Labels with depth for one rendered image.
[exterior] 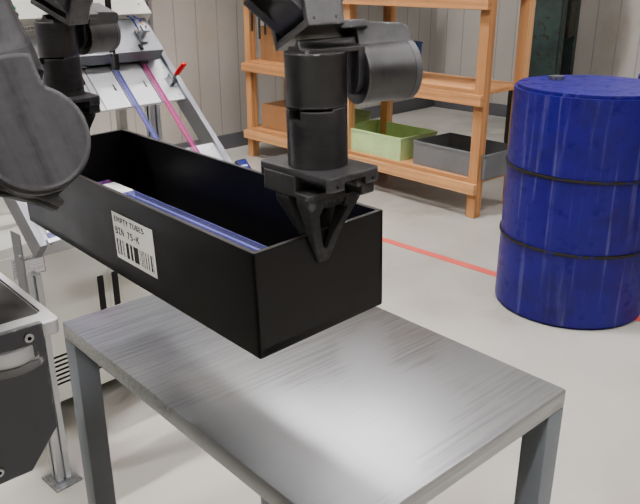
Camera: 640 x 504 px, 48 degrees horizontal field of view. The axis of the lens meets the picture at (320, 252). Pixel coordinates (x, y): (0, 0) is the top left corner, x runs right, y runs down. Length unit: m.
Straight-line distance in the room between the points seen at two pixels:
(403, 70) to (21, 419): 0.50
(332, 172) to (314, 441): 0.42
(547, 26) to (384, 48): 5.48
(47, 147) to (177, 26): 5.20
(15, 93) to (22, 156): 0.04
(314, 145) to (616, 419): 2.08
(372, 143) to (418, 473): 4.05
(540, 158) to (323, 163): 2.33
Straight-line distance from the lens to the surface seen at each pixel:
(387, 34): 0.71
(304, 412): 1.02
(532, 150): 2.99
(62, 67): 1.14
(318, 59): 0.65
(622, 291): 3.16
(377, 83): 0.68
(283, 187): 0.69
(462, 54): 7.92
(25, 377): 0.78
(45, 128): 0.56
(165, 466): 2.29
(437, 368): 1.14
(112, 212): 0.91
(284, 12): 0.68
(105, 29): 1.19
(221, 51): 6.00
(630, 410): 2.69
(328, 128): 0.66
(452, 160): 4.47
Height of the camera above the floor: 1.36
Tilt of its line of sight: 21 degrees down
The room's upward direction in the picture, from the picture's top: straight up
